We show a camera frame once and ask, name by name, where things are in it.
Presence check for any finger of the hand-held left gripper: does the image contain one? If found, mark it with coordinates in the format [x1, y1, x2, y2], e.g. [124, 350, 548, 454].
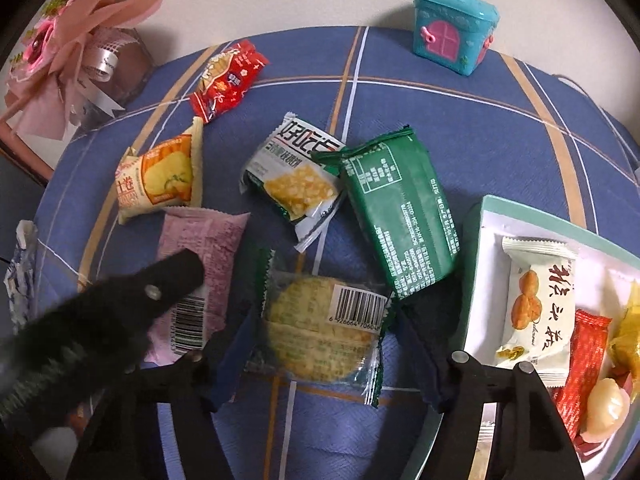
[0, 249, 206, 426]

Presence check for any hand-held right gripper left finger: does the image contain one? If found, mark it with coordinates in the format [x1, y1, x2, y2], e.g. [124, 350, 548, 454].
[65, 305, 253, 480]

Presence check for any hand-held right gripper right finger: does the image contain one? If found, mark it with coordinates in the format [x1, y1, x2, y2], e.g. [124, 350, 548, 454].
[395, 305, 586, 480]

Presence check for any clear green round cookie packet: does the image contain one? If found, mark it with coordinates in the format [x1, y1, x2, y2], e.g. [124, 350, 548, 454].
[240, 247, 396, 408]

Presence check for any white box with green rim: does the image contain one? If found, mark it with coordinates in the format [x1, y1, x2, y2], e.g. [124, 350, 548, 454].
[400, 195, 640, 480]

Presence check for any pink snack packet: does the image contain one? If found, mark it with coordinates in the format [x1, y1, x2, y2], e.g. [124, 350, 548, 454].
[145, 207, 252, 366]

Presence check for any white packet with orange print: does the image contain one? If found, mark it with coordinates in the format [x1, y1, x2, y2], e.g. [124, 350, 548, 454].
[495, 236, 578, 386]

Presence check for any cream orange roll cake packet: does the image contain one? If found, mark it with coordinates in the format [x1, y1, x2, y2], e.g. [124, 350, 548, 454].
[116, 116, 205, 226]

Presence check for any dark green snack packet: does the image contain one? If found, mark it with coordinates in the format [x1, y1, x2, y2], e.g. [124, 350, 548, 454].
[312, 126, 462, 301]

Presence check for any red packet with white stripe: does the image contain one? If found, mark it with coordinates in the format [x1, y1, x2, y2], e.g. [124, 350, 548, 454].
[552, 310, 613, 441]

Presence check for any pale jelly cup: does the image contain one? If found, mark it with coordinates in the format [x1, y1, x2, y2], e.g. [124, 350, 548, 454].
[582, 377, 632, 443]

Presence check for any white green cracker packet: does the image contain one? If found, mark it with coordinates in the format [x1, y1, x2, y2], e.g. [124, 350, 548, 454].
[240, 112, 347, 253]

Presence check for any yellow snack packet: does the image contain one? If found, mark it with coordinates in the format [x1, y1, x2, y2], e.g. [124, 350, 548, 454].
[607, 280, 640, 386]

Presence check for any small red snack packet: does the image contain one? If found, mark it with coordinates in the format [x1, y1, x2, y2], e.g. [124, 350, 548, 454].
[189, 40, 270, 123]

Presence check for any crumpled blue white packet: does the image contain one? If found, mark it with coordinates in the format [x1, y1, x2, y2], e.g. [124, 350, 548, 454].
[4, 220, 38, 331]

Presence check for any blue plaid tablecloth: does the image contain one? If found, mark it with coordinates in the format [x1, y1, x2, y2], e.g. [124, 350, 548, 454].
[30, 25, 640, 480]

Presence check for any pink flower bouquet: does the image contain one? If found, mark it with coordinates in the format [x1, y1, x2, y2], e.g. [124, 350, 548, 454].
[0, 0, 163, 138]

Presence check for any teal toy house box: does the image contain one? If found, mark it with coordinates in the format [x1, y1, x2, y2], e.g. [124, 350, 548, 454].
[412, 0, 501, 78]

